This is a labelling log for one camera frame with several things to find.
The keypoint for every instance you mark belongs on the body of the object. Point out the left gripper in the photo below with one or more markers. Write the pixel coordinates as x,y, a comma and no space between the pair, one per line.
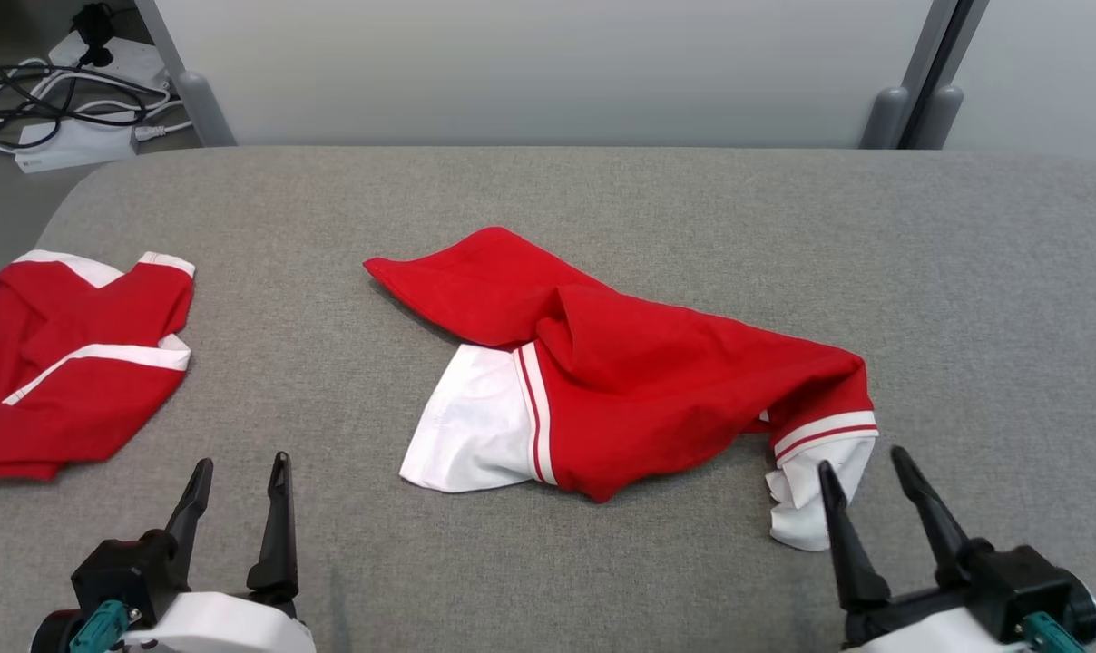
221,626

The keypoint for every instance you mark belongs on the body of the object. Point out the black power adapter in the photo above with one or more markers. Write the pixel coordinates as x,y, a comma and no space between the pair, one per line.
94,27

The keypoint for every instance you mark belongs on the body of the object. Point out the dark partition post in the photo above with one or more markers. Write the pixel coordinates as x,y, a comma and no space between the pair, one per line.
943,63

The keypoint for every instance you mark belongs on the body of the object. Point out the narrow light grey partition panel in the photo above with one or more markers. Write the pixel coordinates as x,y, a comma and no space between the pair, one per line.
1047,73

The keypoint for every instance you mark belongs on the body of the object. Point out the red shorts with white stripe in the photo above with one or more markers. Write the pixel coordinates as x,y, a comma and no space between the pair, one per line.
85,408

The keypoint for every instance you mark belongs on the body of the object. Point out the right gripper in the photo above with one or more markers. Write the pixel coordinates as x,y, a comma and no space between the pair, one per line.
1011,589

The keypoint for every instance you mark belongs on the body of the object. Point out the wide light grey partition panel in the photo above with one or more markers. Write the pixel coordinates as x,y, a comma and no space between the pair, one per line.
548,73

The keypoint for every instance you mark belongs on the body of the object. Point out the grey partition foot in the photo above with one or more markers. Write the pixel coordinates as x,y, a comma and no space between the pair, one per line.
940,118
885,118
205,109

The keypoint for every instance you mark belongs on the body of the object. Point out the light grey partition post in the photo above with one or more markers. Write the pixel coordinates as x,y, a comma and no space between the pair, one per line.
162,36

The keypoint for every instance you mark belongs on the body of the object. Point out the red jersey with white trim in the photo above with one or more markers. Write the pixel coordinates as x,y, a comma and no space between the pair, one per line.
657,390

